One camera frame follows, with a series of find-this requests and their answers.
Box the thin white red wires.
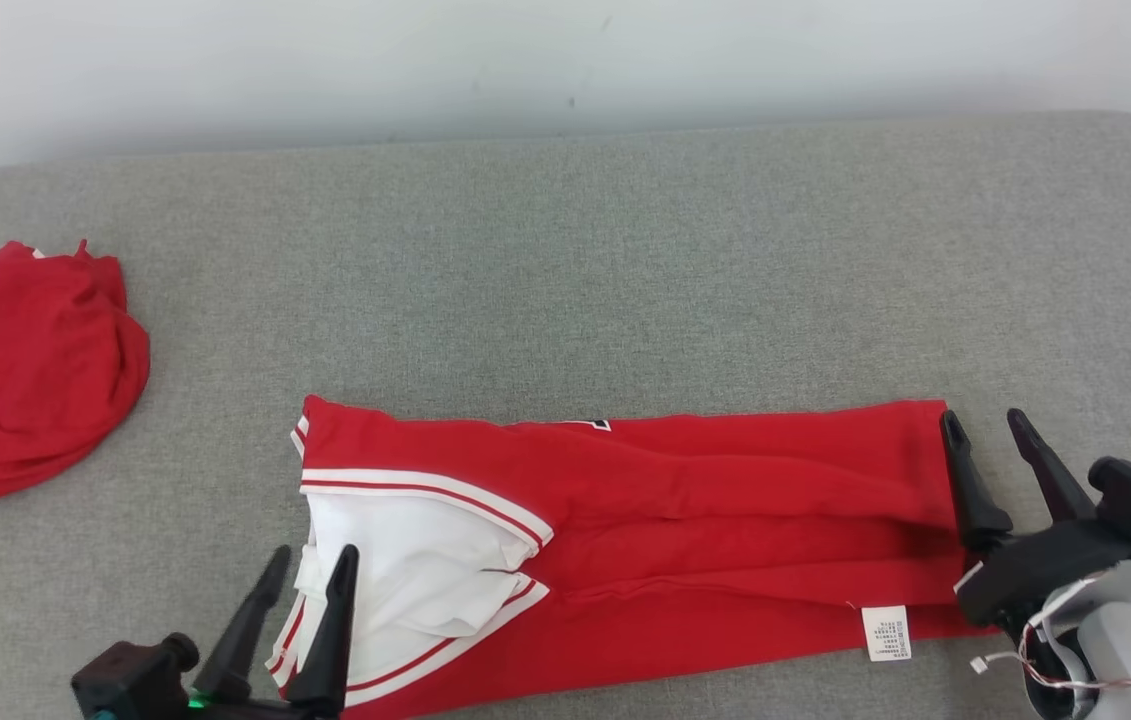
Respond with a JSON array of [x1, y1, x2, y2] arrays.
[[970, 575, 1131, 703]]

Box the red jersey shirt white sleeves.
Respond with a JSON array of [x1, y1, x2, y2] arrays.
[[265, 395, 1001, 720]]

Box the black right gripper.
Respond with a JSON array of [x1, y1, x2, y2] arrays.
[[940, 408, 1131, 631]]

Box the red shorts white trim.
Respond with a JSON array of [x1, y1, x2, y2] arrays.
[[0, 240, 151, 532]]

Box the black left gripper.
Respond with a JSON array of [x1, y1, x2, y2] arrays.
[[180, 544, 360, 720]]

